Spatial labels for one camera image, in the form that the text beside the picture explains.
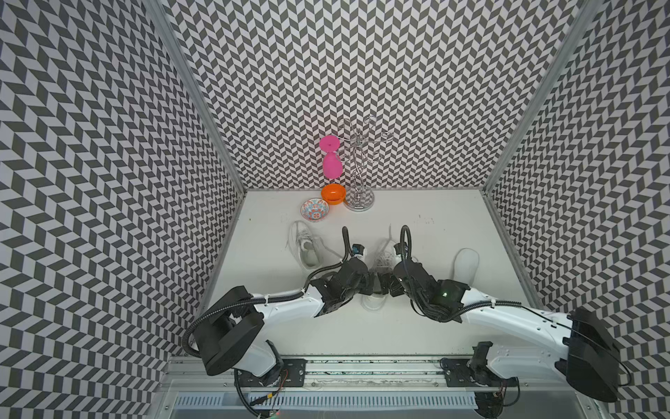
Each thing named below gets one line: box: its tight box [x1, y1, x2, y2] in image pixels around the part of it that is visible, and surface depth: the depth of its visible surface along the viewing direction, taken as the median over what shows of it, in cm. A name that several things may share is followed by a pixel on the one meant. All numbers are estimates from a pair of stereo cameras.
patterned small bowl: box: [300, 197, 330, 223], surface depth 111 cm
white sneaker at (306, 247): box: [287, 219, 324, 270], surface depth 93 cm
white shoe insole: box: [452, 247, 480, 289], surface depth 96 cm
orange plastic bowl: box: [321, 183, 347, 206], surface depth 115 cm
